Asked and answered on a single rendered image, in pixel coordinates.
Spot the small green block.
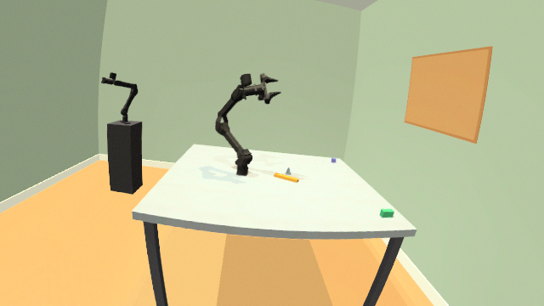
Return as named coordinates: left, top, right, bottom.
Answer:
left=380, top=209, right=394, bottom=218

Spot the orange bar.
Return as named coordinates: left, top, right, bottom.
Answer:
left=274, top=173, right=299, bottom=183

